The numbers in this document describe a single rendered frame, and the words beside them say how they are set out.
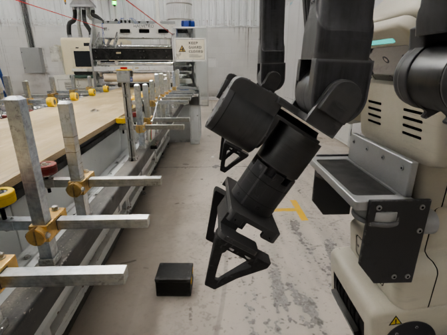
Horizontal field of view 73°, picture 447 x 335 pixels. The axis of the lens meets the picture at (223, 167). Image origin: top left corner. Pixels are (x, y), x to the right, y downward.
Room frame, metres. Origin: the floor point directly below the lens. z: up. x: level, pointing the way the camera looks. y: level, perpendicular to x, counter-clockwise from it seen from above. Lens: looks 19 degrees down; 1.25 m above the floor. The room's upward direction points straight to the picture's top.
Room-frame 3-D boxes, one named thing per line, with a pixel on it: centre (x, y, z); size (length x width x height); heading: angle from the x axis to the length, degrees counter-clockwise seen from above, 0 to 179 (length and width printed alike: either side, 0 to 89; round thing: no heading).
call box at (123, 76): (1.74, 0.54, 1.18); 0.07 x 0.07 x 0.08; 2
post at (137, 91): (2.00, 0.55, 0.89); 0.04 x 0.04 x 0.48; 2
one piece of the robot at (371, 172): (0.56, -0.29, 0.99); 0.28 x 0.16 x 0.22; 2
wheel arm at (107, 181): (1.04, 0.45, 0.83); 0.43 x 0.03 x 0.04; 92
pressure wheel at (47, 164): (1.03, 0.65, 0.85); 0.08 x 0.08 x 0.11
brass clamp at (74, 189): (1.02, 0.52, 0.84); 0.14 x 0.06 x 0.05; 2
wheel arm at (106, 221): (0.79, 0.44, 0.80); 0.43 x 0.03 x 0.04; 92
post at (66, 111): (1.00, 0.52, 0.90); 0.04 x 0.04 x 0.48; 2
